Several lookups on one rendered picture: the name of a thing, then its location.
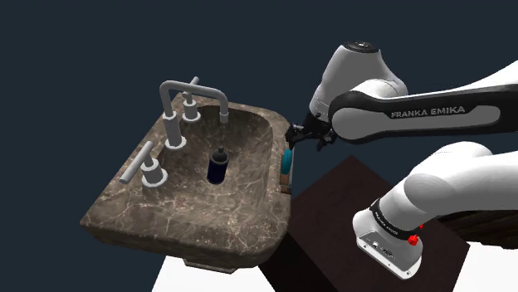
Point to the dark blue bottle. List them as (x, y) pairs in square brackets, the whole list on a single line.
[(217, 168)]

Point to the brown marble sink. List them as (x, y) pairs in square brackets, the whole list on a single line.
[(194, 218)]

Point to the grey arched faucet spout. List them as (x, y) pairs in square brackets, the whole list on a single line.
[(172, 121)]

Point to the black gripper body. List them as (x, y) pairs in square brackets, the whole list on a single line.
[(313, 128)]

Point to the teal rounded object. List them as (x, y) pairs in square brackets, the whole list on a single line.
[(287, 161)]

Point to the small brown box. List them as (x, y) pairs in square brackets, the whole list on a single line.
[(285, 184)]

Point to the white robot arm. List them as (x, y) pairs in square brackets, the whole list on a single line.
[(421, 117)]

